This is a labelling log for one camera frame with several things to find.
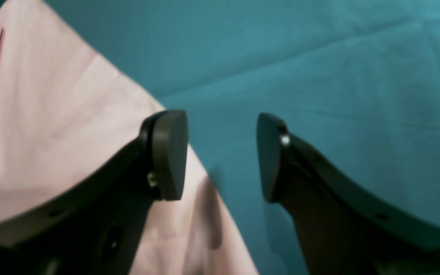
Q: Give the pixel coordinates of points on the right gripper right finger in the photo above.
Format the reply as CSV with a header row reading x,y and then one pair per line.
x,y
342,229

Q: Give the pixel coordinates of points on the teal table cloth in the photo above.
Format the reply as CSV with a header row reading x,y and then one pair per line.
x,y
358,79

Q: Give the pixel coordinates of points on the pink T-shirt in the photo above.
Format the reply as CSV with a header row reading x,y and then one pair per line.
x,y
65,110

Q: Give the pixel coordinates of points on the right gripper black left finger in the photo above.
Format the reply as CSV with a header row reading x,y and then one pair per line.
x,y
95,228

